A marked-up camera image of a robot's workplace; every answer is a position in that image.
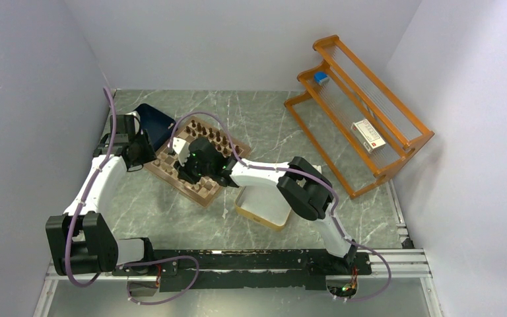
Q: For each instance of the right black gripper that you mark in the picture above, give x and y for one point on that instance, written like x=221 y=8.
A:
x=183 y=173

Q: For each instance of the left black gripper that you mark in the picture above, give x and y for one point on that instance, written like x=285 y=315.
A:
x=148 y=154

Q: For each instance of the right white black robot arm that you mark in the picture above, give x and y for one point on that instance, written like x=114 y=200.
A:
x=309 y=194

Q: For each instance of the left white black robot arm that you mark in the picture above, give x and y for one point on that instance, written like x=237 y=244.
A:
x=80 y=240

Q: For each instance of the white chess rook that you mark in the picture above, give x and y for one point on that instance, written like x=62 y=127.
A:
x=157 y=162

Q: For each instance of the wooden chess board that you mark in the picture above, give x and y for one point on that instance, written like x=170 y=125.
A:
x=209 y=148

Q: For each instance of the dark blue piece box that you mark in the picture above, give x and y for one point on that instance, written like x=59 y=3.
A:
x=158 y=125

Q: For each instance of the gold-rimmed metal tin tray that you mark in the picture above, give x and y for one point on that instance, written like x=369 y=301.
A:
x=263 y=205

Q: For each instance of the blue white small object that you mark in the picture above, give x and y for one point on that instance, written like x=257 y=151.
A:
x=321 y=77

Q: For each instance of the orange wooden rack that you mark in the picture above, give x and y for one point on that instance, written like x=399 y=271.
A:
x=353 y=93

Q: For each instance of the red white card box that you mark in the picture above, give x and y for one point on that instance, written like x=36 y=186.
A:
x=367 y=135

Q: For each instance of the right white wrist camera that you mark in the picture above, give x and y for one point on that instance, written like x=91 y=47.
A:
x=181 y=148

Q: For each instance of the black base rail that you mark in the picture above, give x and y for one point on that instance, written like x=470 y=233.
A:
x=237 y=269

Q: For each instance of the aluminium frame rail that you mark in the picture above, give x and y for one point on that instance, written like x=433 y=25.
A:
x=400 y=285

